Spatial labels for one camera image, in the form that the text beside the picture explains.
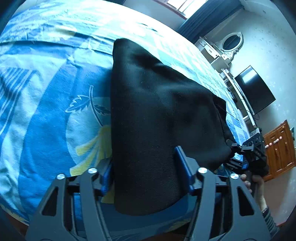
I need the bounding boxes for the blue patterned bed sheet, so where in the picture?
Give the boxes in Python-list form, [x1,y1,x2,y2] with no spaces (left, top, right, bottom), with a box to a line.
[1,1,249,225]

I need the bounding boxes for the dark blue curtain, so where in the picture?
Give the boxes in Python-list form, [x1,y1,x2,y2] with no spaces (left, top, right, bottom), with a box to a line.
[177,0,243,44]

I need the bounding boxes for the window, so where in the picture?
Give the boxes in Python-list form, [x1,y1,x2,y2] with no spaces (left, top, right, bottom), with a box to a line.
[154,0,208,20]

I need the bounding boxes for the white tv cabinet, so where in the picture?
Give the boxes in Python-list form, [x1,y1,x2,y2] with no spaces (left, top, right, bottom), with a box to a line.
[221,69,257,129]

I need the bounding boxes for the wooden cabinet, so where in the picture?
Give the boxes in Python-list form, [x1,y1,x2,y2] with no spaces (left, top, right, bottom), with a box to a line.
[263,120,295,182]

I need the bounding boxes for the black television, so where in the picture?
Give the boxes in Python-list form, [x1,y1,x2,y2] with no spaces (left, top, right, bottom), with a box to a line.
[235,66,275,114]

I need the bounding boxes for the person's right hand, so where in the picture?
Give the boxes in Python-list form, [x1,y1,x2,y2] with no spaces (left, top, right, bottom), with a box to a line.
[240,174,267,211]

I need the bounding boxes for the black pants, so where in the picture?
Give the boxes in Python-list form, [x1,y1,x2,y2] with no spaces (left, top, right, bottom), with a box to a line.
[110,39,234,215]

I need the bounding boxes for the white dresser oval mirror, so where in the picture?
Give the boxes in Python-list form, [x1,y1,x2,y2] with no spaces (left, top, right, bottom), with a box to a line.
[195,32,243,73]

